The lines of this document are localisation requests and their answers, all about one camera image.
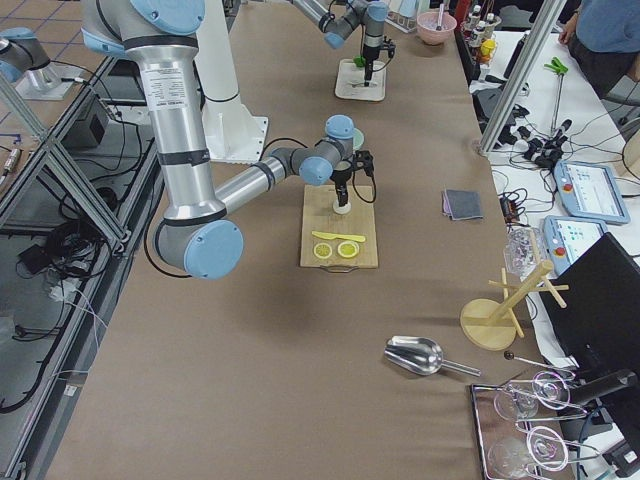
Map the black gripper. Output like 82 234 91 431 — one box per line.
361 33 383 87
331 164 353 208

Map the grey folded cloth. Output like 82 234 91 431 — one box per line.
442 189 483 220

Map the black monitor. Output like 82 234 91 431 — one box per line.
540 233 639 374

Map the lemon slice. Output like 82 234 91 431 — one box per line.
337 240 360 259
313 242 333 260

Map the person in blue shirt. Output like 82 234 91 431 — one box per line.
558 0 639 99

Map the pink bowl with ice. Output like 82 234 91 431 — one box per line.
416 11 457 46

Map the green handled grabber tool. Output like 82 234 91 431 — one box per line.
544 57 568 134

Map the lower teach pendant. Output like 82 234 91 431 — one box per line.
542 215 608 275

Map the teach pendant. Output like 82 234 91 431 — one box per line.
542 215 608 275
553 160 631 225

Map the upper teach pendant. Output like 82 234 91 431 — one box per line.
553 160 631 225

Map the cream rabbit tray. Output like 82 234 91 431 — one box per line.
334 59 387 102

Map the bamboo cutting board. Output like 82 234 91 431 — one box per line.
299 184 379 270

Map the lemon slice far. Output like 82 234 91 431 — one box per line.
337 240 360 259

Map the green lime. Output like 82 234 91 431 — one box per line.
352 56 365 68

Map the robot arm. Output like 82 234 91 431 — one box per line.
81 1 354 280
291 0 395 87

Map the white steamed bun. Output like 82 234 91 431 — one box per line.
333 202 352 215

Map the metal scoop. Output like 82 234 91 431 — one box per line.
384 336 482 377

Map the aluminium frame post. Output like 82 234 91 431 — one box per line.
477 0 566 157

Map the mint green bowl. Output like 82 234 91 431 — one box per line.
352 128 365 151

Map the lemon slice near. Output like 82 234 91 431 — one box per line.
313 242 333 260

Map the wooden mug tree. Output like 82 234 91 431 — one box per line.
460 229 569 351

